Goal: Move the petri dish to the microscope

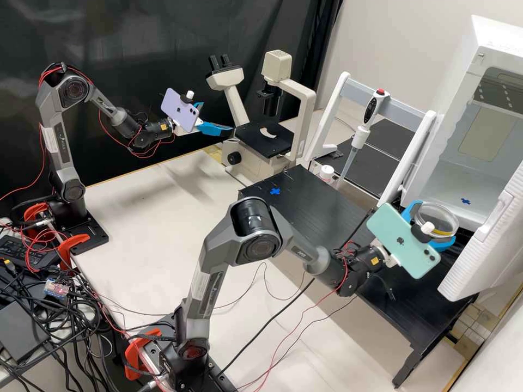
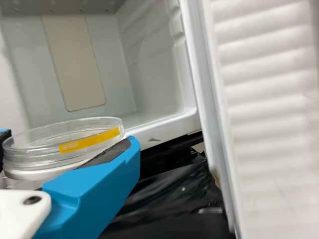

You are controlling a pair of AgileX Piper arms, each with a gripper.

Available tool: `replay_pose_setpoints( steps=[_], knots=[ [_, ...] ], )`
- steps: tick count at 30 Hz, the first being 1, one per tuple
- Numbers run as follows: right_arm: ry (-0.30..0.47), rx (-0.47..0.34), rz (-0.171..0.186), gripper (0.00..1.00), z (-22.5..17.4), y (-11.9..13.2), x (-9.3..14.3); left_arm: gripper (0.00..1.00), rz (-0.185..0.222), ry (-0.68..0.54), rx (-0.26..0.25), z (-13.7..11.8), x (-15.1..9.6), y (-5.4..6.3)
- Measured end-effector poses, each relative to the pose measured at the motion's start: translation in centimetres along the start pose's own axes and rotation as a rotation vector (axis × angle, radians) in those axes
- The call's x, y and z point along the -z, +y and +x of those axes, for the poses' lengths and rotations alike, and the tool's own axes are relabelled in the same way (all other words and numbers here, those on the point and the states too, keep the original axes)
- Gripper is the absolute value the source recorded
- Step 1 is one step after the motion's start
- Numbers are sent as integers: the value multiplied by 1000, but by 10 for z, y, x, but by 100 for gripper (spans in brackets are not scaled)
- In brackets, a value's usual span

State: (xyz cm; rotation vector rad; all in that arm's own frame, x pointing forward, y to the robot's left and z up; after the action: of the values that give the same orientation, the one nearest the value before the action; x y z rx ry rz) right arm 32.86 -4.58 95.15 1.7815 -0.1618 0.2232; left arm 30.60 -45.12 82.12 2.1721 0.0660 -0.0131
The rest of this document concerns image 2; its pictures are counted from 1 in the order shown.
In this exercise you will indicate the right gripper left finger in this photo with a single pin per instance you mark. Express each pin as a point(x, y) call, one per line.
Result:
point(3, 131)

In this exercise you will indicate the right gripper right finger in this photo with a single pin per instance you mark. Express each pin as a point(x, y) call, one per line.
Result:
point(87, 199)

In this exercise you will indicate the petri dish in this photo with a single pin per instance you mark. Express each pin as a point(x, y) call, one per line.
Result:
point(72, 146)

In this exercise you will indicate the white incubator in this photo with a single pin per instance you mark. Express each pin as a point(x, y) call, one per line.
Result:
point(74, 62)

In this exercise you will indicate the incubator door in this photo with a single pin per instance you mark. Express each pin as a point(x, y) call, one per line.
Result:
point(261, 99)

